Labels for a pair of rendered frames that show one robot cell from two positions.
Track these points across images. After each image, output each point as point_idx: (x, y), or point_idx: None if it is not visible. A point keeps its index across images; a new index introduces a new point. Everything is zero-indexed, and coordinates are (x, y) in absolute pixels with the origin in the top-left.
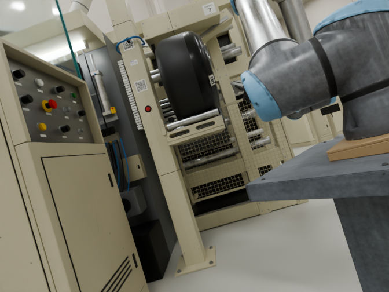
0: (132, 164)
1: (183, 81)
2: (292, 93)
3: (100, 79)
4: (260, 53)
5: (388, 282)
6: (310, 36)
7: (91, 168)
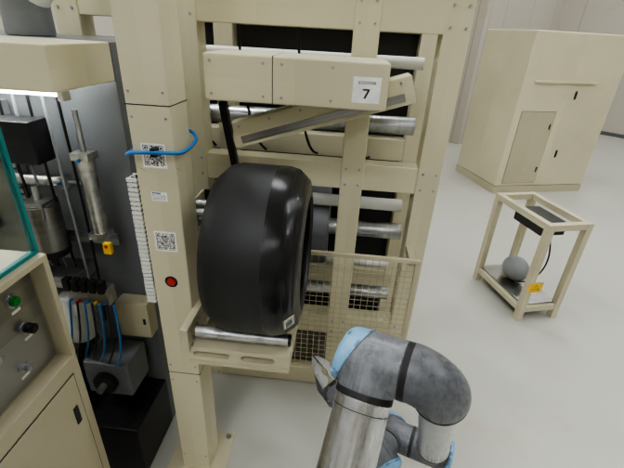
0: (134, 316)
1: (234, 317)
2: None
3: (90, 171)
4: None
5: None
6: (446, 440)
7: (39, 439)
